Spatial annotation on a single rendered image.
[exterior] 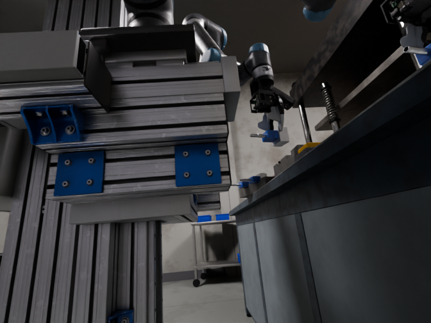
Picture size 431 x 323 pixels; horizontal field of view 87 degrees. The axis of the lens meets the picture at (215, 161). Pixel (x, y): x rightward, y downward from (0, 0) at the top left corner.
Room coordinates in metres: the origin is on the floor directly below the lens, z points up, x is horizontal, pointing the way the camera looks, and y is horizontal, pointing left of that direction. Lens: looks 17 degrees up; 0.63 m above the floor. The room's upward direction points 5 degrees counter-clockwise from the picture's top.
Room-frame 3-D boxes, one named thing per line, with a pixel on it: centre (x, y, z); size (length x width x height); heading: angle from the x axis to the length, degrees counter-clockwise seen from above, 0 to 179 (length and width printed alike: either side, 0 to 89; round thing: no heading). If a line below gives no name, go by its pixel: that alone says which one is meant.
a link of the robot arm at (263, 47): (0.73, -0.20, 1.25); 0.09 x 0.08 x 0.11; 40
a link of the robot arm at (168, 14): (0.45, 0.13, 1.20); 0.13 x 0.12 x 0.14; 5
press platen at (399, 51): (1.55, -1.39, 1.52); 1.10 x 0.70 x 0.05; 5
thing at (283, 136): (0.72, -0.18, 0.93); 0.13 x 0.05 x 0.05; 109
